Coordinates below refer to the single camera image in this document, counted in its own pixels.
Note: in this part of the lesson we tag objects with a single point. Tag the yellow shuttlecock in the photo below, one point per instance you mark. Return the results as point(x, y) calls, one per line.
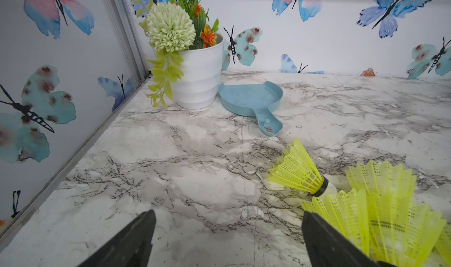
point(295, 169)
point(347, 213)
point(443, 245)
point(402, 232)

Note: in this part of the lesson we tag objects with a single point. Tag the white pot with artificial plant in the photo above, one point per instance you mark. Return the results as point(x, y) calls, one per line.
point(187, 65)

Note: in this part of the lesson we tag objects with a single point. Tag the light blue plastic scoop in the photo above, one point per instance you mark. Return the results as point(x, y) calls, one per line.
point(258, 101)

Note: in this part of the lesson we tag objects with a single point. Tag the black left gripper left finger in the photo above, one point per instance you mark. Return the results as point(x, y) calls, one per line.
point(131, 247)

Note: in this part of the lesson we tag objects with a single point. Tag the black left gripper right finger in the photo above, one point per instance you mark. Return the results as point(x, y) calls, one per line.
point(326, 247)

